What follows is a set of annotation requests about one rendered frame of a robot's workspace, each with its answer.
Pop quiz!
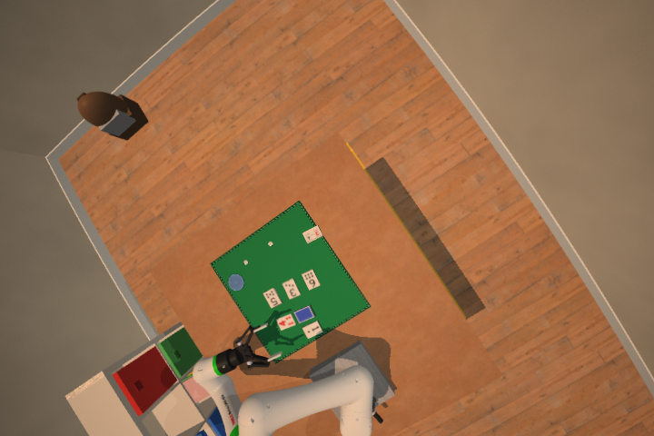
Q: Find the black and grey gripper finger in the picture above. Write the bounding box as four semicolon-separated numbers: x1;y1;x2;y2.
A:
244;352;282;368
235;323;268;353

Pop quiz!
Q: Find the blue playing card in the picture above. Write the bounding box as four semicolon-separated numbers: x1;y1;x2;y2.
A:
294;306;314;323

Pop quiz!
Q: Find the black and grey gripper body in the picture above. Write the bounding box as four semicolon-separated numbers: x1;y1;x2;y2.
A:
229;344;253;366

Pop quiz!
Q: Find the light blue round disc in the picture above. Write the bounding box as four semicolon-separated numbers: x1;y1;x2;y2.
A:
228;274;244;291

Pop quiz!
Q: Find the green card cloth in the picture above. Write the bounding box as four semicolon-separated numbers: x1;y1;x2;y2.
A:
213;204;368;361

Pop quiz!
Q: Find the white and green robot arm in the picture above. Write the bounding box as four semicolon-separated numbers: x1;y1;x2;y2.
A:
193;349;383;436

